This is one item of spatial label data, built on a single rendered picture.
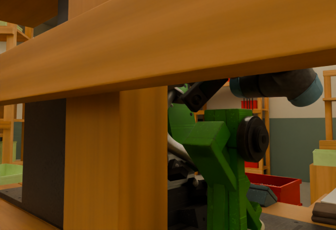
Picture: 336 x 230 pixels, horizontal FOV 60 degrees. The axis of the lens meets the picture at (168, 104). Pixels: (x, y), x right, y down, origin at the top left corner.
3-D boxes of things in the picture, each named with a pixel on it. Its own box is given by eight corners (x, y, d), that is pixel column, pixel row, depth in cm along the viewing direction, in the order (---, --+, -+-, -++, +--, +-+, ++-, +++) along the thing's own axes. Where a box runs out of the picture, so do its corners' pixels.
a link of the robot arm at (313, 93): (288, 86, 73) (265, 53, 69) (332, 83, 63) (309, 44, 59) (273, 109, 70) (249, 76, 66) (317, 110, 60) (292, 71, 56)
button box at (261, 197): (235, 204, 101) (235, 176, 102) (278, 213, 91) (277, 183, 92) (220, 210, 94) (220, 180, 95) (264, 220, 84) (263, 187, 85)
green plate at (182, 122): (181, 154, 90) (168, 90, 95) (201, 148, 85) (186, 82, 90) (154, 157, 81) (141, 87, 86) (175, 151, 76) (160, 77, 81)
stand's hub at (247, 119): (257, 159, 51) (256, 116, 51) (275, 161, 49) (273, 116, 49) (235, 163, 45) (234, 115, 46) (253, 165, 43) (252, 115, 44)
